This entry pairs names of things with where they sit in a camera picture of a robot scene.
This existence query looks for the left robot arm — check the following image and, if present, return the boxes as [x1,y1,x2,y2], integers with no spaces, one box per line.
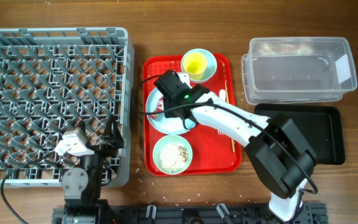
[52,115,124,224]

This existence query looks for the white plastic fork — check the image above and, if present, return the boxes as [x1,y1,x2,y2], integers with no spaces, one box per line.
[218,89,227,136]

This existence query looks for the light blue round plate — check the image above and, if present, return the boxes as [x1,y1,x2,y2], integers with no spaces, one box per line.
[145,88,196,135]

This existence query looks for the black rectangular tray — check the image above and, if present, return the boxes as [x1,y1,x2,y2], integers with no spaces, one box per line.
[254,103,346,165]

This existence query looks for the clear plastic waste bin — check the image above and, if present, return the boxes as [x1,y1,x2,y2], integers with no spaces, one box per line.
[242,37,358,105]

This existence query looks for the leftover rice food waste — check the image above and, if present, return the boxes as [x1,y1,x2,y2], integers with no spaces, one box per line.
[158,144,189,174]

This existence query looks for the grey plastic dishwasher rack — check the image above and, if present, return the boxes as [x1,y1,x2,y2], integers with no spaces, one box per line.
[0,27,135,188]

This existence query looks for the light blue bowl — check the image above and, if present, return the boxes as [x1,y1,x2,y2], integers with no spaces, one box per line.
[181,49,218,83]

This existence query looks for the green bowl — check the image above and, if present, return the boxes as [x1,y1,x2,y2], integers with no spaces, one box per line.
[152,135,193,175]

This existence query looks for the yellow plastic cup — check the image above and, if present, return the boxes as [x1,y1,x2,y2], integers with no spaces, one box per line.
[182,52,208,80]

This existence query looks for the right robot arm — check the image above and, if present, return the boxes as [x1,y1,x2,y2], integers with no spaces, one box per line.
[154,70,318,222]

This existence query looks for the wooden chopstick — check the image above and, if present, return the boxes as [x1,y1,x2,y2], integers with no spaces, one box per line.
[224,81,236,153]

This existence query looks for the red plastic serving tray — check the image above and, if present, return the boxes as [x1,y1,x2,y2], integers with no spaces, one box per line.
[142,53,242,177]

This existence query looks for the red snack wrapper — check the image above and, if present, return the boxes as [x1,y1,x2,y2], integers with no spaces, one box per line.
[150,96,164,119]

